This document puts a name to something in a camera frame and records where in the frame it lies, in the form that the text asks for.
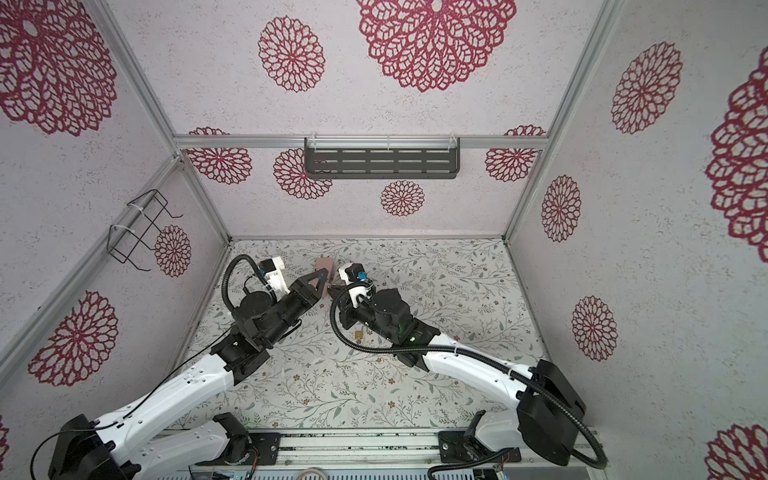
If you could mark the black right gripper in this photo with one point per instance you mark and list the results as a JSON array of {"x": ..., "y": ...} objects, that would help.
[{"x": 372, "y": 301}]

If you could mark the pink rectangular case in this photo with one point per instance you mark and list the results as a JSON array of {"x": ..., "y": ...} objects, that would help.
[{"x": 328, "y": 264}]

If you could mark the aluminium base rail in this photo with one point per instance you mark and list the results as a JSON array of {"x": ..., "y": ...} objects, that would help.
[{"x": 388, "y": 453}]

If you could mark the black wire wall rack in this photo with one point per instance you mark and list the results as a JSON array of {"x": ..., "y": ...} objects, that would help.
[{"x": 125, "y": 239}]

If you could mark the dark grey wall shelf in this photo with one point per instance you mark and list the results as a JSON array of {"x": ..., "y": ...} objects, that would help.
[{"x": 386, "y": 160}]

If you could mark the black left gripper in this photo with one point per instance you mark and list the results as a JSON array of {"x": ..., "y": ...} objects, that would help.
[{"x": 297, "y": 295}]

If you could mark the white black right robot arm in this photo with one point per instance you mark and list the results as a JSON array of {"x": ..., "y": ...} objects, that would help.
[{"x": 543, "y": 410}]

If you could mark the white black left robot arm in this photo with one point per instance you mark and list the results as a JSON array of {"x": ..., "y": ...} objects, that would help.
[{"x": 125, "y": 443}]

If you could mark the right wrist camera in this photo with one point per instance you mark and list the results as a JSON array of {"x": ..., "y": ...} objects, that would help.
[{"x": 355, "y": 273}]

